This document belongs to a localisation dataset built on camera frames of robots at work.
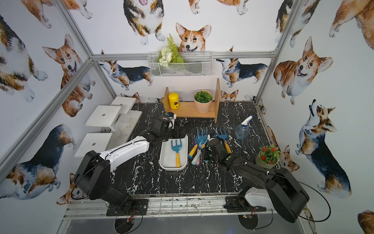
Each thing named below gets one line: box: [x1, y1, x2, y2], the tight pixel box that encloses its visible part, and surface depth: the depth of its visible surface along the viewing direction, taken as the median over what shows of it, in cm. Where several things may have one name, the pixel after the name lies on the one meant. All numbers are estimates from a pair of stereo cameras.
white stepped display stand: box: [74, 96, 143, 157], surface depth 86 cm
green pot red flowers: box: [255, 144, 281, 170], surface depth 81 cm
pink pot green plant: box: [193, 89, 214, 114], surface depth 102 cm
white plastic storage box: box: [159, 134, 189, 172], surface depth 93 cm
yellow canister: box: [168, 92, 180, 110], surface depth 105 cm
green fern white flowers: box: [155, 33, 185, 68], surface depth 82 cm
